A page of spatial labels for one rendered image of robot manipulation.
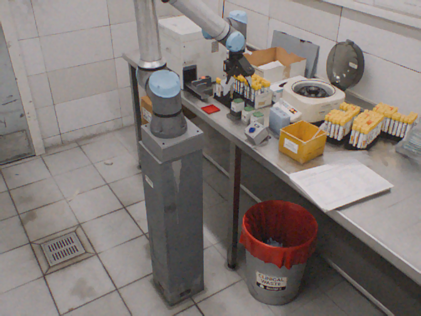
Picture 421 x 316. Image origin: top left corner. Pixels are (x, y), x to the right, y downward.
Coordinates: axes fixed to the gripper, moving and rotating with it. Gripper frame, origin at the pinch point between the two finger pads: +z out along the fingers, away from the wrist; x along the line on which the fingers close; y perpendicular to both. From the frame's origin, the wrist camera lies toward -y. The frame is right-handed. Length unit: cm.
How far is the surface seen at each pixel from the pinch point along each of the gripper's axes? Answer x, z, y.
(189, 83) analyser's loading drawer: 3.5, 7.9, 36.5
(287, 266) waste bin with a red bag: 7, 65, -49
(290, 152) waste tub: 4.2, 9.6, -39.8
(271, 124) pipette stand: -3.9, 8.8, -19.2
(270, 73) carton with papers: -26.2, -0.2, 8.3
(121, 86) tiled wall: -13, 62, 169
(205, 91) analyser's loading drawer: 3.9, 6.3, 21.3
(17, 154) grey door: 78, 94, 166
